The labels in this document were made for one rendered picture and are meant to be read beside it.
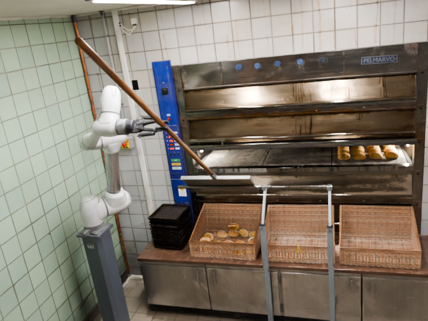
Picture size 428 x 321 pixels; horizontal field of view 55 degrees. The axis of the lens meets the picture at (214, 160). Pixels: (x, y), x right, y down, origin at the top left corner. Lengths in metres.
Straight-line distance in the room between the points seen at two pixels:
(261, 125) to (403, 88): 1.09
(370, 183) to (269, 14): 1.55
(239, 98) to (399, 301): 1.95
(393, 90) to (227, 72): 1.27
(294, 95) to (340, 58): 0.43
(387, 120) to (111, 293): 2.54
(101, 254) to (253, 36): 2.04
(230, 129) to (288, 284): 1.33
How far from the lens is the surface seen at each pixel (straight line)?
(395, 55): 3.30
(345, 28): 3.25
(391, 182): 3.55
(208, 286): 3.59
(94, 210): 3.20
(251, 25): 3.31
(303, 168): 3.48
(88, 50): 1.65
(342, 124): 3.36
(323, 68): 3.29
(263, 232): 3.09
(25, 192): 3.23
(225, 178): 3.09
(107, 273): 3.41
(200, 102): 3.48
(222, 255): 3.41
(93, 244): 3.29
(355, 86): 3.31
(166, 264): 3.58
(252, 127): 3.43
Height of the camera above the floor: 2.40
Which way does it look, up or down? 19 degrees down
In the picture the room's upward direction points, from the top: 7 degrees counter-clockwise
